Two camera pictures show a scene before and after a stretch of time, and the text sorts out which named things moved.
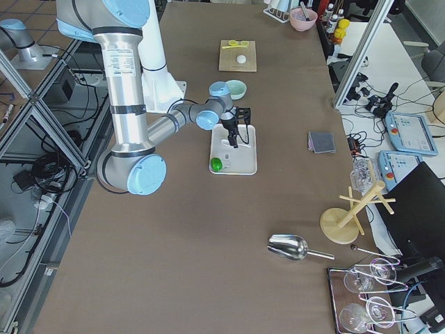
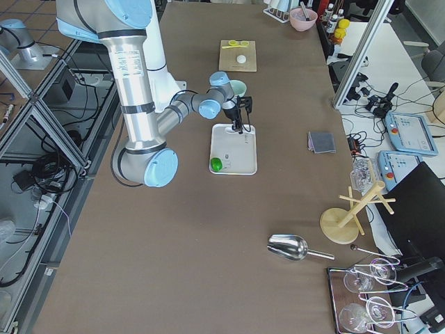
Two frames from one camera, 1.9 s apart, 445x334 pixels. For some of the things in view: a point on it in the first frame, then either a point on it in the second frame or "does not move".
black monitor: x=417 y=225 does not move
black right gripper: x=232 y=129 -> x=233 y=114
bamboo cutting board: x=228 y=58 does not move
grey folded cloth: x=321 y=142 does not move
